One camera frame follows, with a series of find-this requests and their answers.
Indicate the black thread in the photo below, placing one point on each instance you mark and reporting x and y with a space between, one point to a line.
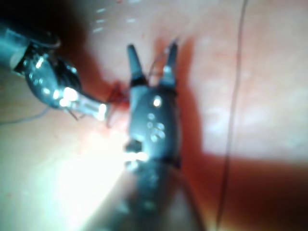
237 96

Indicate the right arm needle driver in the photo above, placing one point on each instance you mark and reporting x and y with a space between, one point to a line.
154 125

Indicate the dark right arm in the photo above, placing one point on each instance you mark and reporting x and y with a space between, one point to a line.
149 202

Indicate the dark left arm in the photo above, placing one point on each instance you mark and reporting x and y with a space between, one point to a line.
14 29

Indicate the left arm needle driver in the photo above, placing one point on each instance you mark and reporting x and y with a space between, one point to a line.
48 79

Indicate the right arm needle driver jaw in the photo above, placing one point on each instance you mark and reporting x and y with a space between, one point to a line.
135 65
171 65

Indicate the left arm needle driver jaw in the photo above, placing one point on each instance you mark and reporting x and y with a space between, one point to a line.
89 107

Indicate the tissue pad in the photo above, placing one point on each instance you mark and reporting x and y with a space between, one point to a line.
264 72

